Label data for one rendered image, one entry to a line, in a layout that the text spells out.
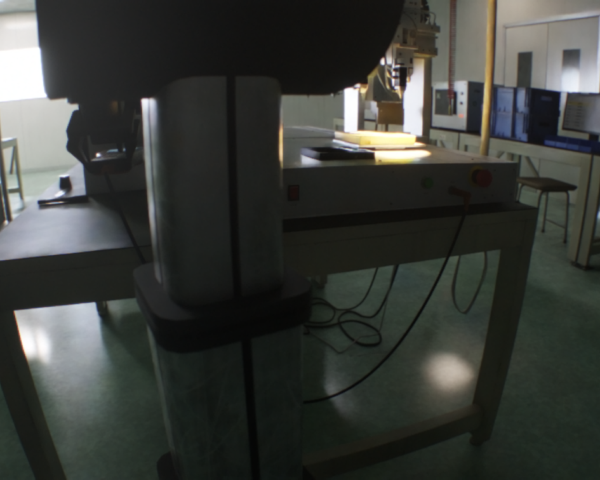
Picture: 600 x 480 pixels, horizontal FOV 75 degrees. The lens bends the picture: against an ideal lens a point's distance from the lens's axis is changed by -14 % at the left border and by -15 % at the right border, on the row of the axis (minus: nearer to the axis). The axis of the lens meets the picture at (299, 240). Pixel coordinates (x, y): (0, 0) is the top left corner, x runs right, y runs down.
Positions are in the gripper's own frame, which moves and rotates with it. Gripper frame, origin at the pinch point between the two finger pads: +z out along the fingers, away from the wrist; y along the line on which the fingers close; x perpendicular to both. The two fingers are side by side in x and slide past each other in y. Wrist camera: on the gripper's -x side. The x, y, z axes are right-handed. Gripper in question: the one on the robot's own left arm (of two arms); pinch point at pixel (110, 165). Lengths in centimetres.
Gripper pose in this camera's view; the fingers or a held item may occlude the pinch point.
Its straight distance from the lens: 76.9
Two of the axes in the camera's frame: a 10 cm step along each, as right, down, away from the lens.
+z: -1.2, 6.8, 7.2
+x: 2.0, 7.3, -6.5
